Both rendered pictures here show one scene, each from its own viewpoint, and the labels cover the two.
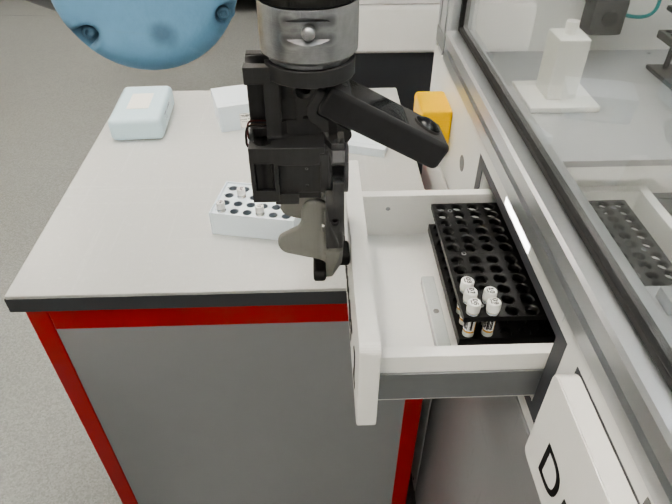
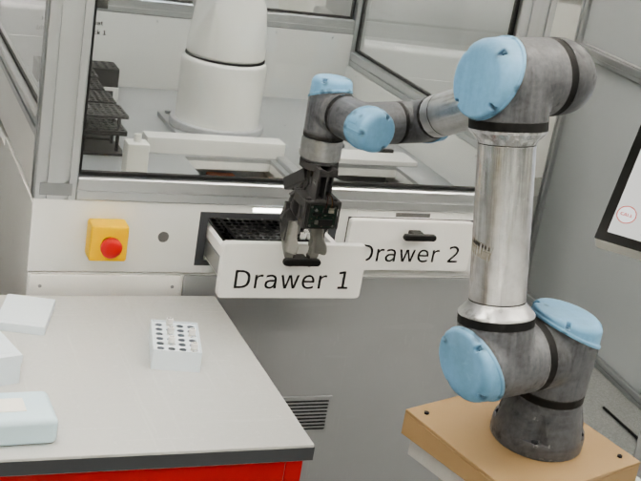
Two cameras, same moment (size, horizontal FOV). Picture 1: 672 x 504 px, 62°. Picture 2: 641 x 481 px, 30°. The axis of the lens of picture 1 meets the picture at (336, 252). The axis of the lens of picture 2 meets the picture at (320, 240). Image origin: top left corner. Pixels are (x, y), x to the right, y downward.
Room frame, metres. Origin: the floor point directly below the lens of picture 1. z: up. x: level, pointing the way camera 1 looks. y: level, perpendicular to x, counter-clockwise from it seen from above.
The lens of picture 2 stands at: (1.18, 1.97, 1.69)
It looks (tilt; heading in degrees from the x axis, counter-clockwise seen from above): 19 degrees down; 248
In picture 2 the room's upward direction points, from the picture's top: 10 degrees clockwise
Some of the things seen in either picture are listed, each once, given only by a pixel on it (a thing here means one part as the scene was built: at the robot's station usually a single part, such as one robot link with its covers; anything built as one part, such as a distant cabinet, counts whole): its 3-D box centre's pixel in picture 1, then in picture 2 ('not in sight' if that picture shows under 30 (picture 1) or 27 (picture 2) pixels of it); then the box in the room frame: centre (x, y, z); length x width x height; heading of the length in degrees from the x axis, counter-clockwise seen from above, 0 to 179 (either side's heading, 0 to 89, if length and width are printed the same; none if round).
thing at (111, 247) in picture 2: not in sight; (111, 246); (0.77, -0.11, 0.88); 0.04 x 0.03 x 0.04; 2
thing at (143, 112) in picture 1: (143, 111); (1, 418); (0.99, 0.37, 0.78); 0.15 x 0.10 x 0.04; 4
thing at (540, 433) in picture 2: not in sight; (542, 409); (0.16, 0.49, 0.85); 0.15 x 0.15 x 0.10
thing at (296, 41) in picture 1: (308, 28); (322, 149); (0.43, 0.02, 1.13); 0.08 x 0.08 x 0.05
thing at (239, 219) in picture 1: (259, 210); (175, 345); (0.68, 0.11, 0.78); 0.12 x 0.08 x 0.04; 81
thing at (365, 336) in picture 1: (357, 275); (292, 269); (0.43, -0.02, 0.87); 0.29 x 0.02 x 0.11; 2
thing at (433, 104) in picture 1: (428, 123); (107, 240); (0.77, -0.14, 0.88); 0.07 x 0.05 x 0.07; 2
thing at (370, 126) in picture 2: not in sight; (368, 123); (0.39, 0.11, 1.20); 0.11 x 0.11 x 0.08; 14
